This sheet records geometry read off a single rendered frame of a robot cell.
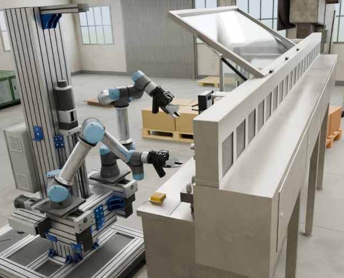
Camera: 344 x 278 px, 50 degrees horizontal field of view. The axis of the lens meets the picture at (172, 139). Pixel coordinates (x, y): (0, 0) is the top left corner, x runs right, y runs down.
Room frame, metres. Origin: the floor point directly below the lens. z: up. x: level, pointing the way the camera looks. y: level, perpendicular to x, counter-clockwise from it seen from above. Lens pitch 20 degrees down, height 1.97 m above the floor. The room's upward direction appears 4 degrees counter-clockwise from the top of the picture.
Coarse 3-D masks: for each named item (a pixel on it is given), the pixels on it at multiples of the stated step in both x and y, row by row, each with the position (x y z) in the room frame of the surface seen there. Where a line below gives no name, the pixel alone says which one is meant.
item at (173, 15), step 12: (168, 12) 1.86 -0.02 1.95; (180, 12) 1.94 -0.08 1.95; (192, 12) 2.06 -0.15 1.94; (204, 12) 2.22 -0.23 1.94; (180, 24) 1.83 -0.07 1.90; (264, 24) 2.72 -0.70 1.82; (204, 36) 1.78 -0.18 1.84; (216, 48) 1.75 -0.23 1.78; (240, 60) 1.70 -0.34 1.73; (276, 60) 1.98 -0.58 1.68; (252, 72) 1.67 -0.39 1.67; (264, 72) 1.68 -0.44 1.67
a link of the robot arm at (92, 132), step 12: (96, 120) 2.12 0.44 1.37; (84, 132) 2.00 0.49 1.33; (96, 132) 2.02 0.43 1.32; (84, 144) 2.01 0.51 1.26; (72, 156) 2.01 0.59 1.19; (84, 156) 2.02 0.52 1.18; (72, 168) 1.99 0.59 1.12; (60, 180) 1.97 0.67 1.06; (48, 192) 1.94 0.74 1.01; (60, 192) 1.94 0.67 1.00
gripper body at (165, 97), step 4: (156, 88) 2.13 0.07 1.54; (160, 88) 2.13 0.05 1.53; (152, 92) 2.12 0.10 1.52; (156, 92) 2.13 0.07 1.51; (160, 92) 2.11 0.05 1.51; (164, 92) 2.11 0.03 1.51; (168, 92) 2.14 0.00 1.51; (152, 96) 2.15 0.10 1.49; (156, 96) 2.13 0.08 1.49; (160, 96) 2.12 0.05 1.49; (164, 96) 2.10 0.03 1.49; (168, 96) 2.12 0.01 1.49; (172, 96) 2.12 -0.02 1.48; (160, 100) 2.09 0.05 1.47; (164, 100) 2.10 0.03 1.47; (168, 100) 2.07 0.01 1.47; (172, 100) 2.13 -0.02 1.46; (160, 104) 2.09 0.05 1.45; (164, 104) 2.10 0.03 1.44
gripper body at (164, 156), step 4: (148, 152) 2.08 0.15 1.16; (152, 152) 2.07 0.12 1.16; (156, 152) 2.06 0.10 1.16; (160, 152) 2.07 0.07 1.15; (164, 152) 2.06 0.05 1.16; (168, 152) 2.08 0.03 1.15; (148, 156) 2.07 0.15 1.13; (152, 156) 2.08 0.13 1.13; (156, 156) 2.04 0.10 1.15; (160, 156) 2.04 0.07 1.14; (164, 156) 2.03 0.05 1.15; (168, 156) 2.07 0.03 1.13; (148, 160) 2.07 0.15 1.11; (152, 160) 2.08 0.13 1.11; (156, 160) 2.04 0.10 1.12; (160, 160) 2.04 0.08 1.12; (164, 160) 2.03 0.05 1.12; (160, 164) 2.03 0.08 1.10
